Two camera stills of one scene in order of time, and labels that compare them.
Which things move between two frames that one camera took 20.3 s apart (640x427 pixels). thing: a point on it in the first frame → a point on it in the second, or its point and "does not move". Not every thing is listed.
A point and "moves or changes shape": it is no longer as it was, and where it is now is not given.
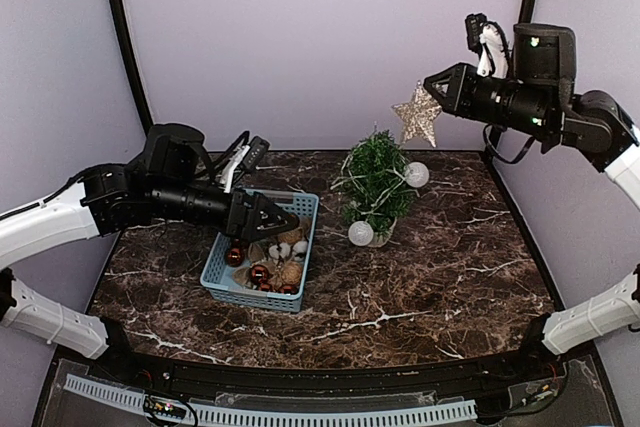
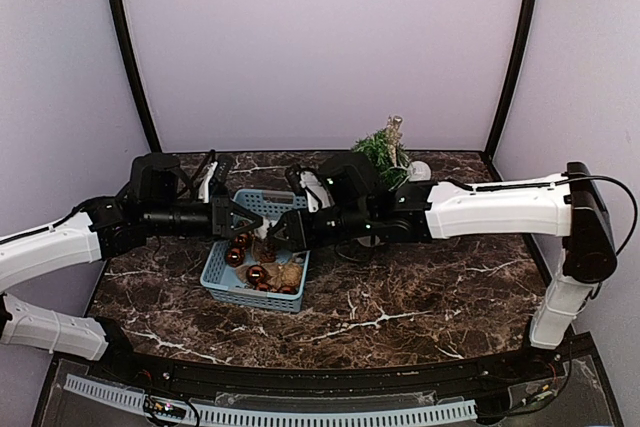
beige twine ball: x=291 y=273 does not move
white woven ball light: x=417 y=174 does not move
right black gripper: x=457 y=98 → x=300 y=236
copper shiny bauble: x=259 y=274 does not move
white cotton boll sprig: x=282 y=250 moves or changes shape
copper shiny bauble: x=291 y=289 does not move
